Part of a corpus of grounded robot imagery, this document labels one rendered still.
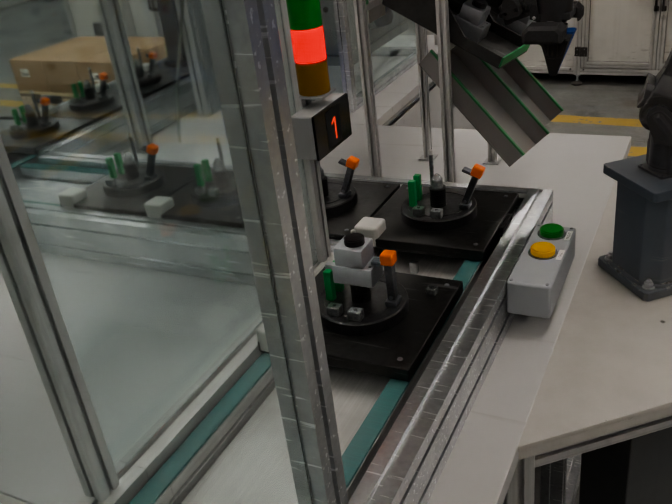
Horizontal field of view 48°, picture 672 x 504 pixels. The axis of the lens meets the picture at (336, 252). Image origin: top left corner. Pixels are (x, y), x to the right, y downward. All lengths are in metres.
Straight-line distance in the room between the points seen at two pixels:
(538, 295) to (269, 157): 0.82
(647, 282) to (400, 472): 0.65
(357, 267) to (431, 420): 0.26
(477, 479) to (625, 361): 0.33
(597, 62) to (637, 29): 0.32
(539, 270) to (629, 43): 4.20
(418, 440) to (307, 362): 0.42
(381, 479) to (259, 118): 0.55
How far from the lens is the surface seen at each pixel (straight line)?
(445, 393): 0.98
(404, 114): 2.52
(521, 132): 1.65
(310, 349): 0.52
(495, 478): 1.02
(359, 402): 1.05
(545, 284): 1.20
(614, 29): 5.37
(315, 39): 1.15
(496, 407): 1.12
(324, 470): 0.58
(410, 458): 0.90
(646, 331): 1.29
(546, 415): 1.11
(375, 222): 1.35
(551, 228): 1.34
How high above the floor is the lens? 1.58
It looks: 28 degrees down
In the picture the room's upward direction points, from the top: 7 degrees counter-clockwise
